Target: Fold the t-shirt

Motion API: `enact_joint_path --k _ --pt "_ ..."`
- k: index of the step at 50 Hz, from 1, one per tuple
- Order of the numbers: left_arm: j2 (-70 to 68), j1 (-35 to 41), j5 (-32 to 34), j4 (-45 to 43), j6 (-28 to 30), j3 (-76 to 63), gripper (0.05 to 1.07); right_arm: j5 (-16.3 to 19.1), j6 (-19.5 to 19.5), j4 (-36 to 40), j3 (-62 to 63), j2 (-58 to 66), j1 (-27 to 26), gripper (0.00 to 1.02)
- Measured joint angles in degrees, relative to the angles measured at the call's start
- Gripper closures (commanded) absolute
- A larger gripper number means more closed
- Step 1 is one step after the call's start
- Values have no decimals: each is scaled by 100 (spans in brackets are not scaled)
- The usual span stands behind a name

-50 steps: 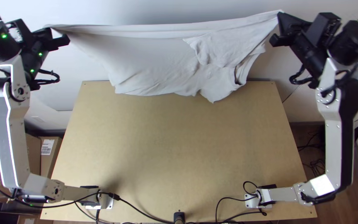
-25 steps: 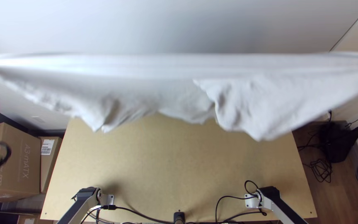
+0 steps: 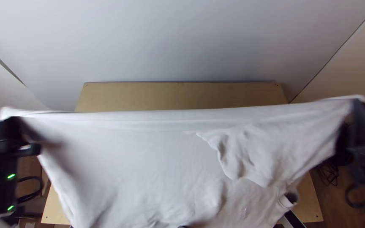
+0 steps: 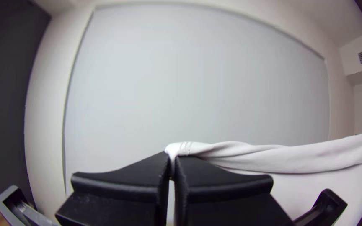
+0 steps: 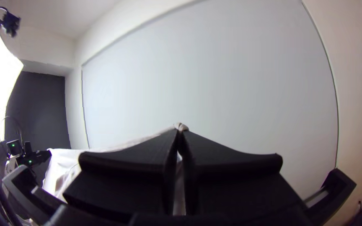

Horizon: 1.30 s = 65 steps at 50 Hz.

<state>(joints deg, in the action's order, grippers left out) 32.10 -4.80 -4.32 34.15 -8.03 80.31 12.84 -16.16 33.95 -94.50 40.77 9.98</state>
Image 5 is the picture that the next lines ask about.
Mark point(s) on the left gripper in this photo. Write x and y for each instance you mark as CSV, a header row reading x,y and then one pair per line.
x,y
41,156

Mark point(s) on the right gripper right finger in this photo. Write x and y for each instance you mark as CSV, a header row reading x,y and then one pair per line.
x,y
237,182

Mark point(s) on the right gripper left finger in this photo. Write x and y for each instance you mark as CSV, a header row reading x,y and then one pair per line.
x,y
130,175

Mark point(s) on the grey t-shirt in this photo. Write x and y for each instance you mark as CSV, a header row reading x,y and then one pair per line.
x,y
64,163

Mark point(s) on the black camera on pole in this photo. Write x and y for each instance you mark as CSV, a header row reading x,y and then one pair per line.
x,y
10,22

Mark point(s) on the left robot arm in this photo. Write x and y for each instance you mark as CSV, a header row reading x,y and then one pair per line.
x,y
14,147

